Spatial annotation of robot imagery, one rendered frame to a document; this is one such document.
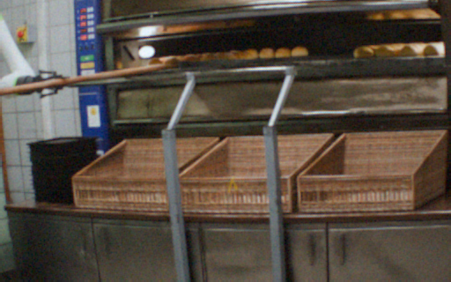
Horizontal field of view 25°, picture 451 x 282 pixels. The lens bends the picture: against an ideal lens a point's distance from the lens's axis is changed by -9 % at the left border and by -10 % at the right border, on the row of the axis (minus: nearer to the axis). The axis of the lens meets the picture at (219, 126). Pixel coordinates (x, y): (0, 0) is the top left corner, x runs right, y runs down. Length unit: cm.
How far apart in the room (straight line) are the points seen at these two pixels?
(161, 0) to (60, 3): 68
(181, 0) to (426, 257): 189
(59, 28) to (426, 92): 210
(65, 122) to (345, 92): 162
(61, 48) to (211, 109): 99
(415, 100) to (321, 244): 80
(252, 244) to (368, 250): 55
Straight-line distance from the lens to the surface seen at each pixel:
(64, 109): 573
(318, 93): 492
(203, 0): 517
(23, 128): 595
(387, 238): 426
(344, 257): 436
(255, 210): 457
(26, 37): 579
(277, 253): 443
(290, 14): 479
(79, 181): 508
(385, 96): 477
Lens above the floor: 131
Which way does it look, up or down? 5 degrees down
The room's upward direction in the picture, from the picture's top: 5 degrees counter-clockwise
